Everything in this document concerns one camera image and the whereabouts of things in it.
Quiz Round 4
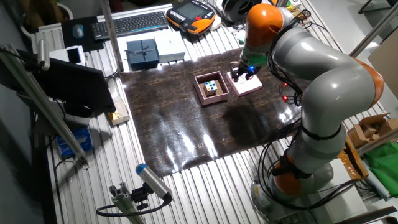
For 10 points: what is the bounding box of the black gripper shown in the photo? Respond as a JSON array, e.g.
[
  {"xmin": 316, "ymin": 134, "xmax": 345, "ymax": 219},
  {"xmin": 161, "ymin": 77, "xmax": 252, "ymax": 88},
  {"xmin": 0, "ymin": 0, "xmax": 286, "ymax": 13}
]
[{"xmin": 231, "ymin": 59, "xmax": 262, "ymax": 83}]

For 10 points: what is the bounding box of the pink ribboned box lid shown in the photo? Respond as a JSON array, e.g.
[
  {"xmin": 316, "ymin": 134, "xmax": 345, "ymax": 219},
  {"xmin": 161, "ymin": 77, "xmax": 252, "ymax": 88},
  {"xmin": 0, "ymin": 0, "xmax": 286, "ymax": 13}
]
[{"xmin": 226, "ymin": 70, "xmax": 264, "ymax": 98}]

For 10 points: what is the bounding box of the pink open gift box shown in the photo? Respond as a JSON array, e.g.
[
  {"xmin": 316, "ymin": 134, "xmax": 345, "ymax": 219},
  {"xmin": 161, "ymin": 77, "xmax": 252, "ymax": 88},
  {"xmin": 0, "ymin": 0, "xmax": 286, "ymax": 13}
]
[{"xmin": 193, "ymin": 70, "xmax": 231, "ymax": 107}]

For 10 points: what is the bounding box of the white gift box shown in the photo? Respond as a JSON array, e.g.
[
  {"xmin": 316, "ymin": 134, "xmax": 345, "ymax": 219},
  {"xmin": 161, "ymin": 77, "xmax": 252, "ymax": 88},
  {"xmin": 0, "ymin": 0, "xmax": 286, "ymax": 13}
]
[{"xmin": 154, "ymin": 32, "xmax": 187, "ymax": 64}]

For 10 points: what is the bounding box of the blue ribboned gift box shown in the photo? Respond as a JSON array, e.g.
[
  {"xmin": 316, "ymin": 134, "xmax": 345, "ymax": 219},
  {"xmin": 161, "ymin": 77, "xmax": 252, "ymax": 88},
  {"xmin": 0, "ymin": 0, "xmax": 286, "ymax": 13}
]
[{"xmin": 125, "ymin": 38, "xmax": 160, "ymax": 71}]

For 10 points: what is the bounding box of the small box with gold foil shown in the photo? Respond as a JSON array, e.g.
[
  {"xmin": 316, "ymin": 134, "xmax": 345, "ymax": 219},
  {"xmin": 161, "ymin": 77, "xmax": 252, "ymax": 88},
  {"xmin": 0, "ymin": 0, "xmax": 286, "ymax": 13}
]
[{"xmin": 107, "ymin": 96, "xmax": 131, "ymax": 126}]

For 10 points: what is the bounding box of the open cardboard box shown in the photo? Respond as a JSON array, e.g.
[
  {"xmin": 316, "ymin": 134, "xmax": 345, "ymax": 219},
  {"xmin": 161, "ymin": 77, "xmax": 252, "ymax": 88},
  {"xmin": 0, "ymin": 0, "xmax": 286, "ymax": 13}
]
[{"xmin": 347, "ymin": 112, "xmax": 398, "ymax": 149}]

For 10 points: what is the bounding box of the white flat box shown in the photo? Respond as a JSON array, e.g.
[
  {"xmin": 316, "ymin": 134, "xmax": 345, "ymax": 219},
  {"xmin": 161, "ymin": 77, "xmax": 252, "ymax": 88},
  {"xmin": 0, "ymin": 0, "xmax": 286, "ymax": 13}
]
[{"xmin": 307, "ymin": 158, "xmax": 368, "ymax": 224}]

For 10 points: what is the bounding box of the Rubik's cube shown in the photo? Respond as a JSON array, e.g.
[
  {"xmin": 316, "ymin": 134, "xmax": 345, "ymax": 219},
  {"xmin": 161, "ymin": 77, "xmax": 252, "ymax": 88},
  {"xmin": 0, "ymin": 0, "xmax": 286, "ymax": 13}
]
[{"xmin": 203, "ymin": 80, "xmax": 218, "ymax": 96}]

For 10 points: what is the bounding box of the white rounded object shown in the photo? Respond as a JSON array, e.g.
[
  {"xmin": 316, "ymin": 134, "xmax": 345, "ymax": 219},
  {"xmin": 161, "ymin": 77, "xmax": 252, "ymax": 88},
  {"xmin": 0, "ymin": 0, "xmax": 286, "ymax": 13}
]
[{"xmin": 210, "ymin": 15, "xmax": 222, "ymax": 31}]

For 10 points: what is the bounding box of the black filament spool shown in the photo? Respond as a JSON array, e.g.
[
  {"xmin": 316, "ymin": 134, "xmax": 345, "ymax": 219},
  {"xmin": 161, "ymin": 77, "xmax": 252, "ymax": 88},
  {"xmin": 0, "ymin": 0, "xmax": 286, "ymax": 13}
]
[{"xmin": 221, "ymin": 0, "xmax": 251, "ymax": 23}]

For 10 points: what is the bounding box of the dark marble pattern mat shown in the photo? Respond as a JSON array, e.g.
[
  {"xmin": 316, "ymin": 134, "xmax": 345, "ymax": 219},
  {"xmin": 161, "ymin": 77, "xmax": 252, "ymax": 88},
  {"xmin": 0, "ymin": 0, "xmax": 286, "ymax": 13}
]
[{"xmin": 119, "ymin": 46, "xmax": 312, "ymax": 178}]

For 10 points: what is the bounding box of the orange and black teach pendant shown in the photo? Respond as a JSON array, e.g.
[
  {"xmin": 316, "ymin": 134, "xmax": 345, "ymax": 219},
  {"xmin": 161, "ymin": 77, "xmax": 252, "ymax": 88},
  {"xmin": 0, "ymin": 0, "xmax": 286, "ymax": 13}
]
[{"xmin": 165, "ymin": 0, "xmax": 216, "ymax": 35}]

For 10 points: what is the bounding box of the gold foil wrapped item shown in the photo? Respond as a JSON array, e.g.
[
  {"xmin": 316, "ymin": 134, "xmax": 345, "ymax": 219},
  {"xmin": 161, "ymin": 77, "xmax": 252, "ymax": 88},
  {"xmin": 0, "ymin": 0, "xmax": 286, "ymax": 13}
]
[{"xmin": 290, "ymin": 7, "xmax": 307, "ymax": 20}]

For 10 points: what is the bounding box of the black keyboard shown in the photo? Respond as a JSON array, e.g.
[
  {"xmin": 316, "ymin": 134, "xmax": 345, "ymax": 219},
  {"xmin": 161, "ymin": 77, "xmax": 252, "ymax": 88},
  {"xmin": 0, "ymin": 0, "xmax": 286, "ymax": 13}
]
[{"xmin": 90, "ymin": 11, "xmax": 169, "ymax": 41}]

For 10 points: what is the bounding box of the long grey metal pole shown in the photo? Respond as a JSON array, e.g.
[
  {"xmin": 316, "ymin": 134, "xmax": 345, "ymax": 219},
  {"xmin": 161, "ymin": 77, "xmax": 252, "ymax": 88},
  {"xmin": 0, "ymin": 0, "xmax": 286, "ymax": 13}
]
[{"xmin": 349, "ymin": 2, "xmax": 398, "ymax": 58}]

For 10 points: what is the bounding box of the orange taped carton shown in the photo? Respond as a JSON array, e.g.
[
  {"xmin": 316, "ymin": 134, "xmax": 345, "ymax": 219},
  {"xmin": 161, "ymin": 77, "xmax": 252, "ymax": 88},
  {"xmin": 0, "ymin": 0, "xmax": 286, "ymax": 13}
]
[{"xmin": 337, "ymin": 136, "xmax": 369, "ymax": 182}]

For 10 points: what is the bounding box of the brown cardboard sheet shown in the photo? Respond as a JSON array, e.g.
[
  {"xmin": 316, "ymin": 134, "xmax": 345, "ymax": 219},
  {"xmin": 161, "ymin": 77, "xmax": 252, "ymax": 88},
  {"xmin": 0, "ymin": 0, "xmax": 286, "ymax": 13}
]
[{"xmin": 368, "ymin": 37, "xmax": 398, "ymax": 100}]

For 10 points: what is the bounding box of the aluminium bar over cartons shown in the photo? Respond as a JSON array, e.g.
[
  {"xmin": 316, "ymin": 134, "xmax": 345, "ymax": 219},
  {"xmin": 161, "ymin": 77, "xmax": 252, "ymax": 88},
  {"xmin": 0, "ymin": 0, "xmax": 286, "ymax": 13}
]
[{"xmin": 356, "ymin": 127, "xmax": 398, "ymax": 156}]

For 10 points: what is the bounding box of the black mouse pad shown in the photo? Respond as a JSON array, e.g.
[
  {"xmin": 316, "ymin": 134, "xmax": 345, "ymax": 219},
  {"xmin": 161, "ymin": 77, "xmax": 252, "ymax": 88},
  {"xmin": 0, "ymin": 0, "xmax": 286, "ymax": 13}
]
[{"xmin": 60, "ymin": 16, "xmax": 105, "ymax": 53}]

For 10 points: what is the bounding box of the black monitor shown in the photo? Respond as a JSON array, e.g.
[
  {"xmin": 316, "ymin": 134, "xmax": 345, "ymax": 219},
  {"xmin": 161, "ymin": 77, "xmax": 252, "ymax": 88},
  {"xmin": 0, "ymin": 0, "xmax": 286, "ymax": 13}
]
[{"xmin": 0, "ymin": 49, "xmax": 116, "ymax": 114}]

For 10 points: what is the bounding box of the green cloth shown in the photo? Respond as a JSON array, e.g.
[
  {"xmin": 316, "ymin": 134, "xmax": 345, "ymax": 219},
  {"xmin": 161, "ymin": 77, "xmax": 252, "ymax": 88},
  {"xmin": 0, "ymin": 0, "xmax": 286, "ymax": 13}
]
[{"xmin": 364, "ymin": 142, "xmax": 398, "ymax": 198}]

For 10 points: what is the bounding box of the grey computer mouse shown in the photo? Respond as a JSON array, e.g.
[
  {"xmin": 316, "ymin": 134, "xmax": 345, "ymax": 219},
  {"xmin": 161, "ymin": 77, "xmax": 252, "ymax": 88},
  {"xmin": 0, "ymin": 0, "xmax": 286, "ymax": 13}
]
[{"xmin": 72, "ymin": 24, "xmax": 85, "ymax": 39}]

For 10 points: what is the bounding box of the pale blue roll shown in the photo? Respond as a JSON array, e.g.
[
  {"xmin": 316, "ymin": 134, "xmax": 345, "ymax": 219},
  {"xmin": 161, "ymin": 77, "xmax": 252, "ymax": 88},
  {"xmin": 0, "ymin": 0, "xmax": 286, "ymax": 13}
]
[{"xmin": 362, "ymin": 167, "xmax": 391, "ymax": 202}]

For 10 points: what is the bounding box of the short aluminium profile stub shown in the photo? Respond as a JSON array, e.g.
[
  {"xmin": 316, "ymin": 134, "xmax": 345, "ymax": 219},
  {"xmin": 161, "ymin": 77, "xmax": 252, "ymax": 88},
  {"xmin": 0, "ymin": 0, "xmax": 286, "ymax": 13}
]
[{"xmin": 108, "ymin": 182, "xmax": 147, "ymax": 224}]

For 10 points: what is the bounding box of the blue tissue pack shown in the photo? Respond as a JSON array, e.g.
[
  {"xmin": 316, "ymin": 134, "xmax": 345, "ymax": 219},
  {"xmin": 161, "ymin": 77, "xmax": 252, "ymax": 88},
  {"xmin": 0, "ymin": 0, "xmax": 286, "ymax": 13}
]
[{"xmin": 56, "ymin": 127, "xmax": 93, "ymax": 158}]

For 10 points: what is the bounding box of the white device with dark screen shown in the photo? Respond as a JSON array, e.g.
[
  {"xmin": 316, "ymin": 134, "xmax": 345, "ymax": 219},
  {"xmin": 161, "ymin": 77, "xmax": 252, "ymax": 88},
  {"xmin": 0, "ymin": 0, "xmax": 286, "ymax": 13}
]
[{"xmin": 49, "ymin": 45, "xmax": 86, "ymax": 67}]

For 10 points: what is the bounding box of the white round basket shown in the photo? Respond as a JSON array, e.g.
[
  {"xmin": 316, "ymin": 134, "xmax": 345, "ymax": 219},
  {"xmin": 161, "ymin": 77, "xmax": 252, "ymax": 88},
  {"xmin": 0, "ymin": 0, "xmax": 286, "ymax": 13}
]
[{"xmin": 19, "ymin": 2, "xmax": 75, "ymax": 44}]

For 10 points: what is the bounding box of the green wrist camera bracket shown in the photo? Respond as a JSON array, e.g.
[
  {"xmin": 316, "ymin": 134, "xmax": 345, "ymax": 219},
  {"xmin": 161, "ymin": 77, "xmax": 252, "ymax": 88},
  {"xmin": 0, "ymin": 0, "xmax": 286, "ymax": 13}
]
[{"xmin": 242, "ymin": 52, "xmax": 269, "ymax": 67}]

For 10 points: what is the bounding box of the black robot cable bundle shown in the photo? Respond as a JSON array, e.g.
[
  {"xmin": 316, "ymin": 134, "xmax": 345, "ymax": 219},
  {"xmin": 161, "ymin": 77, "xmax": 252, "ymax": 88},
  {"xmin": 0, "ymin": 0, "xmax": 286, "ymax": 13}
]
[{"xmin": 257, "ymin": 18, "xmax": 358, "ymax": 212}]

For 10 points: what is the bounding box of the silver camera with blue cap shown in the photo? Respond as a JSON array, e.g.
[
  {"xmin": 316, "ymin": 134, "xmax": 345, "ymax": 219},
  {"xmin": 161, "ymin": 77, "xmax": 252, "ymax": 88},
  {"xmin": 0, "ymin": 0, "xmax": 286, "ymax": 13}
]
[{"xmin": 135, "ymin": 163, "xmax": 174, "ymax": 200}]

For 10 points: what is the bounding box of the upright aluminium profile post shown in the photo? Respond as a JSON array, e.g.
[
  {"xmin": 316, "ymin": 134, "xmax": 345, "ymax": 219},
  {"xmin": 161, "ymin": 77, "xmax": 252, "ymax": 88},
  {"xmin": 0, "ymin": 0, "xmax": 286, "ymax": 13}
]
[{"xmin": 99, "ymin": 0, "xmax": 124, "ymax": 73}]

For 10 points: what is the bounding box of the black camera cable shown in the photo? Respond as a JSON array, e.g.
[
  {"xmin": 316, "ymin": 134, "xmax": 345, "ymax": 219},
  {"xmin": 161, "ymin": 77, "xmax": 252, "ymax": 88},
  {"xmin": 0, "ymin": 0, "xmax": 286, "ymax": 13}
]
[{"xmin": 95, "ymin": 198, "xmax": 172, "ymax": 218}]

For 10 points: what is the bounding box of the slanted aluminium frame bar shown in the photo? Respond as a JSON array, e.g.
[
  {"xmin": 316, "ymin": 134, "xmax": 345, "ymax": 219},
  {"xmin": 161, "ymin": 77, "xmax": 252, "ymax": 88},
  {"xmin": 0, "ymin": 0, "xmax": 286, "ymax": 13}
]
[{"xmin": 0, "ymin": 43, "xmax": 90, "ymax": 169}]

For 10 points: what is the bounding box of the silver cylindrical camera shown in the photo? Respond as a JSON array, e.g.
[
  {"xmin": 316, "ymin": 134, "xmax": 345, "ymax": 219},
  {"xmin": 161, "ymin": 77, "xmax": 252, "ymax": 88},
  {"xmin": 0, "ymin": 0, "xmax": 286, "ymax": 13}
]
[{"xmin": 37, "ymin": 39, "xmax": 50, "ymax": 71}]

